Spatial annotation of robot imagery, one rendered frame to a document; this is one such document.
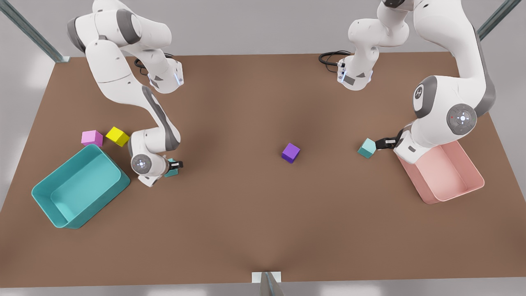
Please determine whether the pink plastic bin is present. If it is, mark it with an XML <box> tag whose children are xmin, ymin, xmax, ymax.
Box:
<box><xmin>397</xmin><ymin>140</ymin><xmax>485</xmax><ymax>205</ymax></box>

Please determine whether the pink cube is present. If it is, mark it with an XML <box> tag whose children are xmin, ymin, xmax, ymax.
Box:
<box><xmin>81</xmin><ymin>130</ymin><xmax>104</xmax><ymax>148</ymax></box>

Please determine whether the silver frame post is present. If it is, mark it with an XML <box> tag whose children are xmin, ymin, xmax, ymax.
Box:
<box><xmin>251</xmin><ymin>271</ymin><xmax>285</xmax><ymax>296</ymax></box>
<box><xmin>0</xmin><ymin>0</ymin><xmax>70</xmax><ymax>63</ymax></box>
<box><xmin>477</xmin><ymin>0</ymin><xmax>522</xmax><ymax>41</ymax></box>

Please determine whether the yellow cube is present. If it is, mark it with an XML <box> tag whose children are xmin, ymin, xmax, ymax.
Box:
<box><xmin>105</xmin><ymin>126</ymin><xmax>130</xmax><ymax>147</ymax></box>

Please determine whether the purple cube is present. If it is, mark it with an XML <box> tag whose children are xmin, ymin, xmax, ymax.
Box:
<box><xmin>281</xmin><ymin>143</ymin><xmax>301</xmax><ymax>164</ymax></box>

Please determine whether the teal plastic bin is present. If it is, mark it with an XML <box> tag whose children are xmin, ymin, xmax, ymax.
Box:
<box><xmin>31</xmin><ymin>143</ymin><xmax>131</xmax><ymax>230</ymax></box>

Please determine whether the black cable loop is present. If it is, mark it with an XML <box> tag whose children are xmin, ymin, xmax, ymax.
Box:
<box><xmin>318</xmin><ymin>50</ymin><xmax>353</xmax><ymax>74</ymax></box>
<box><xmin>134</xmin><ymin>53</ymin><xmax>175</xmax><ymax>76</ymax></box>

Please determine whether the teal cube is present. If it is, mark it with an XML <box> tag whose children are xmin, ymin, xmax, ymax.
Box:
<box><xmin>164</xmin><ymin>158</ymin><xmax>180</xmax><ymax>178</ymax></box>
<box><xmin>357</xmin><ymin>138</ymin><xmax>377</xmax><ymax>159</ymax></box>

